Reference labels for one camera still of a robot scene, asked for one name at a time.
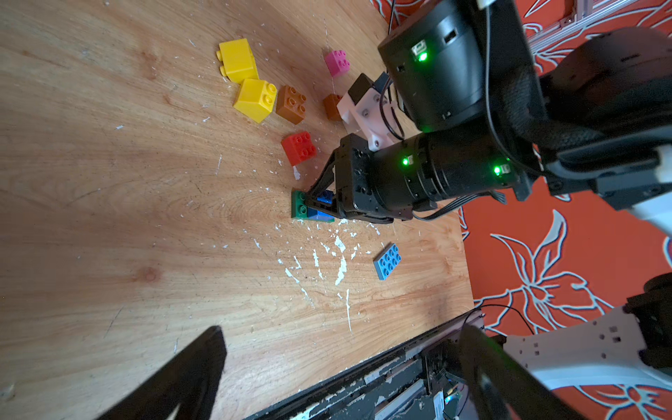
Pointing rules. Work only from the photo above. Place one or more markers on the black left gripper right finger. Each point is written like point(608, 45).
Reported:
point(500, 387)

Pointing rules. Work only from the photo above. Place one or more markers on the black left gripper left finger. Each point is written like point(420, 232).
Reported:
point(185, 388)

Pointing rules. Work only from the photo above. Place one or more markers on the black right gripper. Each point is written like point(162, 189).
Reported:
point(411, 176)

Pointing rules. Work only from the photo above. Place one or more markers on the dark green lego plate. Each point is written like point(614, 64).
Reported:
point(300, 211)

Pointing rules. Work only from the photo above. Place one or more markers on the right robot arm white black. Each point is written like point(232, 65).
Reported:
point(487, 123)

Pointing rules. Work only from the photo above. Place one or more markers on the red lego brick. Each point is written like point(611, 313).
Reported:
point(299, 148)

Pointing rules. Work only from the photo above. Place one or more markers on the light blue lego plate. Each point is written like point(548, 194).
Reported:
point(387, 260)

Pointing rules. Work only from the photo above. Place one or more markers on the brown lego brick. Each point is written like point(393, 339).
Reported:
point(291, 105)
point(331, 103)

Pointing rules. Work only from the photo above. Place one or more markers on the yellow lego brick front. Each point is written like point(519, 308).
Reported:
point(256, 99)

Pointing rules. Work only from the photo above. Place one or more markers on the yellow lego brick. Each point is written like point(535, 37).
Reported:
point(238, 61)
point(256, 99)

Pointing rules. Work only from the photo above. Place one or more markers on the pink lego brick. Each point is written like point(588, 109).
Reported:
point(337, 63)

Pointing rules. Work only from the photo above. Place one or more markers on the yellow lego brick rear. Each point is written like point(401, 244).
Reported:
point(238, 61)

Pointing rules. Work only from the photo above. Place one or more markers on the aluminium rear rail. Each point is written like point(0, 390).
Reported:
point(584, 13)

